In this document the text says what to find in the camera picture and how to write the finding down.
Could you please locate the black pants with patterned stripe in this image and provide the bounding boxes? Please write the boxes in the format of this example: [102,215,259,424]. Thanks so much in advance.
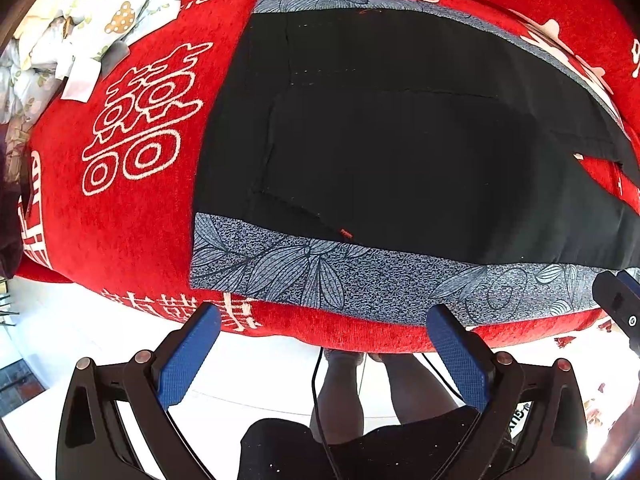
[190,0,639,325]

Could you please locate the person's right leg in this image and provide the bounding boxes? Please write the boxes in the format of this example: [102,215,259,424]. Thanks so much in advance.
[369,353,458,425]

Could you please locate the person's leg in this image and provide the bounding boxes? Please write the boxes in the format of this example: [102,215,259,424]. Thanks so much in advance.
[369,353,458,425]
[310,349,364,445]

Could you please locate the black shorts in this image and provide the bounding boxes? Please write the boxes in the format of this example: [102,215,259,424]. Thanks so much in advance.
[238,406,485,479]

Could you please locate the person's left leg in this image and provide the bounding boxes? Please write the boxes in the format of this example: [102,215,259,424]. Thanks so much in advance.
[310,349,364,445]

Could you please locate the red wedding blanket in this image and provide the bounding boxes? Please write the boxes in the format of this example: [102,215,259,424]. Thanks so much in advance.
[12,0,639,353]

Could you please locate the floral white quilt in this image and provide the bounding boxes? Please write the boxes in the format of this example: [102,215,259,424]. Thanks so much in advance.
[1,0,181,124]

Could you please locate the black cable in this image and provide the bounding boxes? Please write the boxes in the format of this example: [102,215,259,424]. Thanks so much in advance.
[310,348,334,480]

